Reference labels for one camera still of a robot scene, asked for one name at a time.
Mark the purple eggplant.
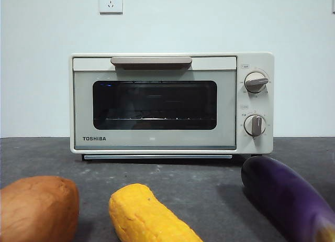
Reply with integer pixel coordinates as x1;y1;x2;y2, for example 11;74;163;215
241;156;335;242

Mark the cream toaster oven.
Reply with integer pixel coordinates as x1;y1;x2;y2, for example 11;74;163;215
69;52;275;163

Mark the metal crumb tray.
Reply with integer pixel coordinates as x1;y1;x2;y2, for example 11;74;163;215
83;154;233;161

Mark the timer knob, tan pointer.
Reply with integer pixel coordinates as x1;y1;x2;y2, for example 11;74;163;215
243;115;267;137

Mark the temperature knob, tan pointer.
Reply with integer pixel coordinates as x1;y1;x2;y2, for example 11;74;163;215
244;71;270;94

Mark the yellow corn cob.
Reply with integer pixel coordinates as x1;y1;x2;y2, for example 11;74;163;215
108;183;204;242

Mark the brown sweet potato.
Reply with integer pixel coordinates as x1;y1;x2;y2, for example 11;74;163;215
0;175;80;242

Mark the wire oven rack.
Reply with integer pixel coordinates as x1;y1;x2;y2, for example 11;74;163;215
107;117;192;122

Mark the white wall socket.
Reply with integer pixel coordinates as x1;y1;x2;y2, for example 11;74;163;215
99;0;124;15

